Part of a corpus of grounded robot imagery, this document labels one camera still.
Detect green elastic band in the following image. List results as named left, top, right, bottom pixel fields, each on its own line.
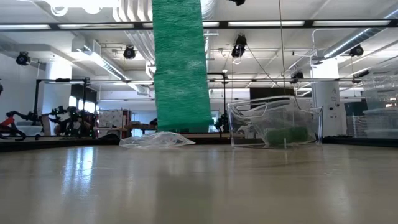
left=151, top=0, right=215, bottom=133

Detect clear plastic bin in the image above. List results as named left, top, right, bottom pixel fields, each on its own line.
left=226, top=95, right=324, bottom=149

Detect green woven bandage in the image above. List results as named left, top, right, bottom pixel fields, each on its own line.
left=265, top=126, right=311, bottom=146

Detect black monitor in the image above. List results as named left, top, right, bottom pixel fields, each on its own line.
left=249, top=87, right=295, bottom=100

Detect white patterned box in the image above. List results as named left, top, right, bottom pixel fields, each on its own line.
left=98, top=108, right=124, bottom=129

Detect stacked clear plastic containers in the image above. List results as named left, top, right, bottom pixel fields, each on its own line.
left=345, top=67, right=398, bottom=139

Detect red tool cart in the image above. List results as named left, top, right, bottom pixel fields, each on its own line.
left=77, top=110, right=100, bottom=138

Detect red machine part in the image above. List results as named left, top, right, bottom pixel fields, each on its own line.
left=0, top=116, right=16, bottom=128

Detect black ceiling cable reel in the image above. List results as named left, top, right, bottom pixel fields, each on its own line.
left=16, top=50, right=32, bottom=67
left=290, top=70, right=305, bottom=85
left=123, top=45, right=137, bottom=60
left=349, top=44, right=364, bottom=58
left=230, top=34, right=248, bottom=58

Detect thin hanging cord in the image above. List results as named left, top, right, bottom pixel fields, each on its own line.
left=277, top=0, right=287, bottom=94

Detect black background rig frame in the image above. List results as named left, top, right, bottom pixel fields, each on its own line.
left=33, top=77, right=91, bottom=138
left=207, top=71, right=227, bottom=131

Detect black hose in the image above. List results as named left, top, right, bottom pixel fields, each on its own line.
left=0, top=124, right=27, bottom=142

